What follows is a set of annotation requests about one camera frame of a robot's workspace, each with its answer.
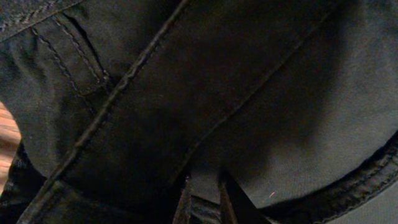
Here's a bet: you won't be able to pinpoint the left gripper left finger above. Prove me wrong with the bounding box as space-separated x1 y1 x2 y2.
172 174 192 224

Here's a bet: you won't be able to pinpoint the black pants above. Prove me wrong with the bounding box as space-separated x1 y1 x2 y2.
1 0 397 223

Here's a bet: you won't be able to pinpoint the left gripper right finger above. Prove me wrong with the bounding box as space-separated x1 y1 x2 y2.
218 171 271 224

